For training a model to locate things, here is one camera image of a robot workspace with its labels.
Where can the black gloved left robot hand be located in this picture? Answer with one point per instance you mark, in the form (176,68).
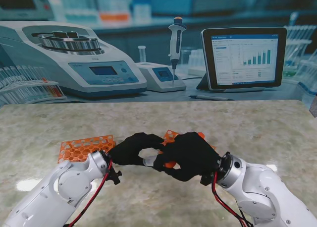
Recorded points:
(128,152)

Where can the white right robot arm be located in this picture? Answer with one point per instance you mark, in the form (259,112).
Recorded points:
(260,192)

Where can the clear plastic test tube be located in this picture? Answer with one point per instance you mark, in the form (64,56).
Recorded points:
(149,160)

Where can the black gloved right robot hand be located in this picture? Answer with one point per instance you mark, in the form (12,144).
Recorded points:
(193,155)

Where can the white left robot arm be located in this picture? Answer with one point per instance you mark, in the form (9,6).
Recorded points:
(52,197)

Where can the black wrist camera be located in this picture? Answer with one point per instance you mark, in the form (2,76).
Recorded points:
(114,176)
(206,178)

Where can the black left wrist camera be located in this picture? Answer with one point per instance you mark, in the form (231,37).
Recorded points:
(114,176)

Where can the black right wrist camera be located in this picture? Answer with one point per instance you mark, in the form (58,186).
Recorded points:
(206,178)

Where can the printed laboratory backdrop banner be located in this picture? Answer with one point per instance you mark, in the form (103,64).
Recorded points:
(158,38)

